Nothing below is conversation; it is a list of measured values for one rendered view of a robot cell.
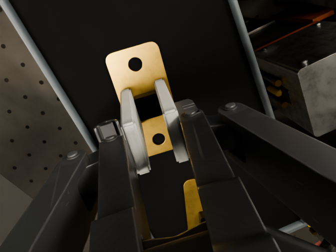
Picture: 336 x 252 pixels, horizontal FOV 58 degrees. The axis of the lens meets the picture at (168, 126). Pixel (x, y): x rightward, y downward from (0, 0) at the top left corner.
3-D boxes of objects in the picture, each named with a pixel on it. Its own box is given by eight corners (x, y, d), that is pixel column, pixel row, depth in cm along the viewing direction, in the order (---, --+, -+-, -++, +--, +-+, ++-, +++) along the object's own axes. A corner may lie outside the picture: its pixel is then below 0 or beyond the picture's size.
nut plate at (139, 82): (185, 143, 24) (188, 150, 23) (139, 157, 24) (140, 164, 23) (156, 39, 21) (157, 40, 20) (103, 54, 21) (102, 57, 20)
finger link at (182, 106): (185, 136, 14) (249, 117, 14) (171, 102, 18) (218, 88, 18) (193, 163, 14) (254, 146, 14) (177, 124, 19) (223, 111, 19)
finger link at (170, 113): (162, 113, 15) (177, 109, 15) (152, 80, 21) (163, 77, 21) (177, 164, 16) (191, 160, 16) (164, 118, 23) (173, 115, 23)
